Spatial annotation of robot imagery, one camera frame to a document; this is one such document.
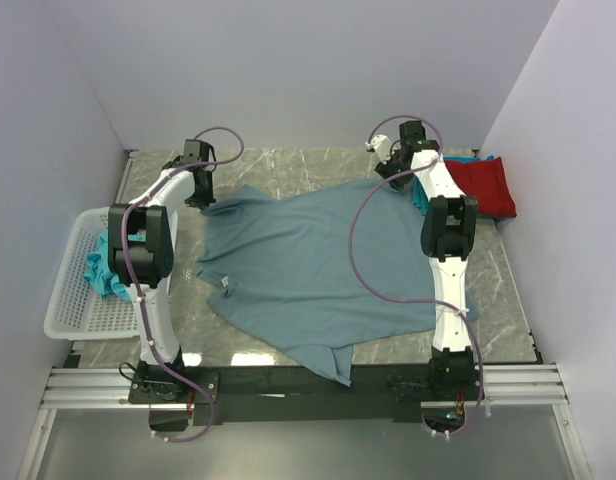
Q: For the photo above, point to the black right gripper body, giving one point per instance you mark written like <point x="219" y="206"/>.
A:
<point x="391" y="168"/>

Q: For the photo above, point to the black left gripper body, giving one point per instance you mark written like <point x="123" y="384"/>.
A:
<point x="205" y="195"/>

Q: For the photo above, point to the grey blue t shirt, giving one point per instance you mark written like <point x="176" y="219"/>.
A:
<point x="315" y="274"/>

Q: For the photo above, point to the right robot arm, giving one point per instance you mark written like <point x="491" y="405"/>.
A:
<point x="447" y="239"/>

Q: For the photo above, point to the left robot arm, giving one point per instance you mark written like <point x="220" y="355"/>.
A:
<point x="141" y="252"/>

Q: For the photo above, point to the folded turquoise t shirt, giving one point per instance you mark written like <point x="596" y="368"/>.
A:
<point x="420" y="199"/>

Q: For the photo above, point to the folded red t shirt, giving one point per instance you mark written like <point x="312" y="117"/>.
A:
<point x="485" y="180"/>

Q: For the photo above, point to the crumpled turquoise t shirt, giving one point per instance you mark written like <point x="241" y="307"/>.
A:
<point x="98" y="274"/>

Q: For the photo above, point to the white plastic mesh basket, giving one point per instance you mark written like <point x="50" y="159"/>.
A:
<point x="76" y="312"/>

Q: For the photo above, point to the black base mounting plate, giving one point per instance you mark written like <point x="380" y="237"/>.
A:
<point x="213" y="396"/>

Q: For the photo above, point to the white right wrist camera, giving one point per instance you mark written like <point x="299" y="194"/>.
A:
<point x="381" y="146"/>

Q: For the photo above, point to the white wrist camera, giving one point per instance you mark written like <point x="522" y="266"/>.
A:
<point x="196" y="150"/>
<point x="381" y="146"/>

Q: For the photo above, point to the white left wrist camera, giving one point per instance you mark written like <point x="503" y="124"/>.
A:
<point x="196" y="150"/>

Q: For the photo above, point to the aluminium rail frame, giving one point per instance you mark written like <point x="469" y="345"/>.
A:
<point x="85" y="429"/>

